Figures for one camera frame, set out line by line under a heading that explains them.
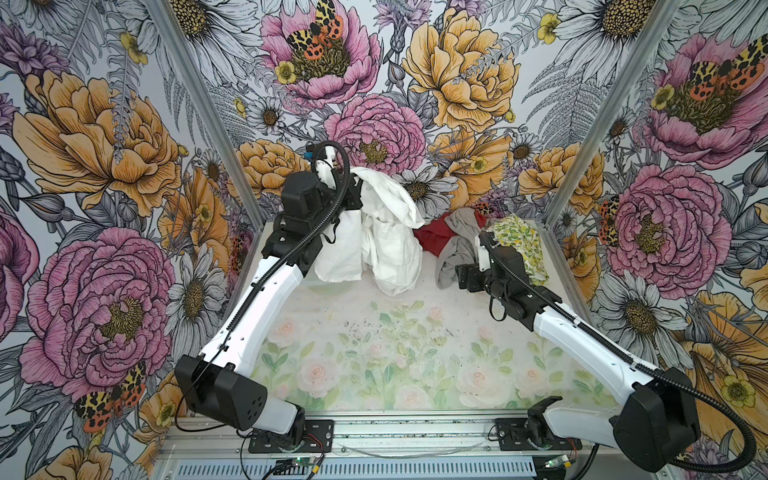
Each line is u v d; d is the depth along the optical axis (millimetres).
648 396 406
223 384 389
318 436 735
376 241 802
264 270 485
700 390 389
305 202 504
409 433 763
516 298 596
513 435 734
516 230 1044
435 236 1129
